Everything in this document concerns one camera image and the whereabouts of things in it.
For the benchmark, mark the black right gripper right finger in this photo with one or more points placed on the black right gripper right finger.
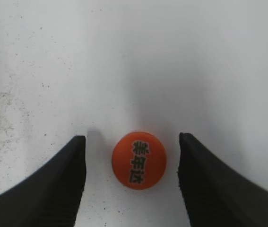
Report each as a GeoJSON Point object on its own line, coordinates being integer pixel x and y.
{"type": "Point", "coordinates": [214, 194]}

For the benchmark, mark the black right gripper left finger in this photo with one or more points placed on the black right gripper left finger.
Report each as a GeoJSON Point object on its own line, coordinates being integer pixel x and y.
{"type": "Point", "coordinates": [51, 196]}

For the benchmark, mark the orange bottle cap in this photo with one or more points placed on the orange bottle cap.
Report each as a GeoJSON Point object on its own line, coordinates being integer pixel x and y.
{"type": "Point", "coordinates": [139, 160]}

